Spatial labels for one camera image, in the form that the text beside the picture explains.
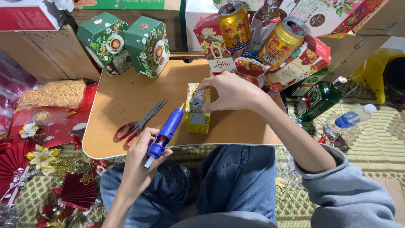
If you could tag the red floral box cream label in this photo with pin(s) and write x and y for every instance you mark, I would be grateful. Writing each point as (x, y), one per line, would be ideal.
(297, 71)

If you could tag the white carton box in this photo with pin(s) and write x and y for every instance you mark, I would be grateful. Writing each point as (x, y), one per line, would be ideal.
(197, 12)

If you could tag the red and white box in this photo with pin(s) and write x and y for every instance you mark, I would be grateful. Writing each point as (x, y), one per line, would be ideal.
(28, 15)

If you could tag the large red paper fan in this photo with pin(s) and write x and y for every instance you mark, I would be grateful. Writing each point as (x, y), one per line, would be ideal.
(12, 171)

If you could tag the green glass liquor bottle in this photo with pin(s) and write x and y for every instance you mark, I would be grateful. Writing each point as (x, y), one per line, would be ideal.
(316, 101)

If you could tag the blue hot glue gun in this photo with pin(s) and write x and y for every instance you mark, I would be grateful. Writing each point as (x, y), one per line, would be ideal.
(167, 131)

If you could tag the heap of red gold decorations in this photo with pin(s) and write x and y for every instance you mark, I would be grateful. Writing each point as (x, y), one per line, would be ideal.
(63, 215)

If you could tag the clear plastic wrap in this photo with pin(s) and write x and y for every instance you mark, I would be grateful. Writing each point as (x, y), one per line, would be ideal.
(12, 91)

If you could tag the red yellow floral tin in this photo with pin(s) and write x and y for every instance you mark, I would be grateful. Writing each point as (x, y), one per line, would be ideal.
(250, 69)

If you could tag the brown cardboard carton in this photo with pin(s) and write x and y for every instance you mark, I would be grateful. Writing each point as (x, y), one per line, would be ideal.
(357, 47)
(47, 53)

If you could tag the green hexagonal coffee box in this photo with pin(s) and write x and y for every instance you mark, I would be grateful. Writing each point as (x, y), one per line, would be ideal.
(147, 47)
(104, 42)

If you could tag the red gift bag gold emblem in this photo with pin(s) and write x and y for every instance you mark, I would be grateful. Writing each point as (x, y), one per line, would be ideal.
(53, 123)

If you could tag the gold drink can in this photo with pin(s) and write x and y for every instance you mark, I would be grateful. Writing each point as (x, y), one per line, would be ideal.
(280, 44)
(234, 28)

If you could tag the person's right hand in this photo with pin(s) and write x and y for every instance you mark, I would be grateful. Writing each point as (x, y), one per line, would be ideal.
(237, 93)

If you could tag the small red paper fan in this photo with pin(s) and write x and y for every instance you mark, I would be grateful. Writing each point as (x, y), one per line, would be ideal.
(77, 191)

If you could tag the white artificial flower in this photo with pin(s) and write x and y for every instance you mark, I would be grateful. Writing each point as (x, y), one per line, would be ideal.
(29, 129)

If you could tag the clear glass bottle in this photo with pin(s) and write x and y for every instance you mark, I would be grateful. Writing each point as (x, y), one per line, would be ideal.
(262, 25)

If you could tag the bag of yellow paper shreds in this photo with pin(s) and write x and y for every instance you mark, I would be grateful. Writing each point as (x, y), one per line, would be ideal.
(53, 93)

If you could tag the person's left hand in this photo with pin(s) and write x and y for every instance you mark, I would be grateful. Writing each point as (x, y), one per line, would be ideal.
(136, 167)

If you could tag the person's blue jeans legs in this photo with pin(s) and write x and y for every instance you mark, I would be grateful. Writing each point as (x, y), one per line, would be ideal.
(234, 180)

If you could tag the clear plastic water bottle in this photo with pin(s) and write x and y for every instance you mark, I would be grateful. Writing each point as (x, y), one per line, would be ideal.
(351, 118)

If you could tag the person's grey sweatshirt sleeve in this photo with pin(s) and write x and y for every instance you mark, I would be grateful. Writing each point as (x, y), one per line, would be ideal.
(345, 199)

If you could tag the pink floral gift box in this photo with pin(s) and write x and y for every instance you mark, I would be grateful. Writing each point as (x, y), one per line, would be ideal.
(329, 15)

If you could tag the yellow carton box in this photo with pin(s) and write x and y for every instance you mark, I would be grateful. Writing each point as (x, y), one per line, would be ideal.
(197, 122)

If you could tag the gold and cream artificial flower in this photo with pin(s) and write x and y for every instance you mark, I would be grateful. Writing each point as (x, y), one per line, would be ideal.
(42, 158)

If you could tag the red floral tea box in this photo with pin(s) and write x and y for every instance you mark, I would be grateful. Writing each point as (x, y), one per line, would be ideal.
(210, 44)

